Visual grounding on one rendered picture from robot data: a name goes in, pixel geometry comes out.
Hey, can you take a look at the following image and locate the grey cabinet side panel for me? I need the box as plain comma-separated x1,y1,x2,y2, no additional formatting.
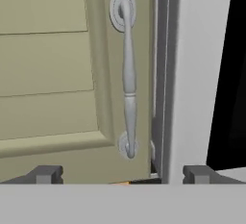
149,0,181,185

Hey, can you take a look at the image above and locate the black appliance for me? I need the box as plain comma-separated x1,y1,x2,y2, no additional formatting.
206,0,246,172

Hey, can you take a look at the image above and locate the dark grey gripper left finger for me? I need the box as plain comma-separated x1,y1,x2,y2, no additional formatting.
0,164,64,185

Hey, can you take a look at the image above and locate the grey turned cabinet handle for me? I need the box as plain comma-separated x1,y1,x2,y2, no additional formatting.
109,0,140,161

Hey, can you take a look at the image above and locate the olive green cabinet door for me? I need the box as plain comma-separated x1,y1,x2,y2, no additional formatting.
0,0,154,185

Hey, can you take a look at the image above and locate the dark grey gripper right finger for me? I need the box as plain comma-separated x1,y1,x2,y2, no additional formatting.
182,164,246,185

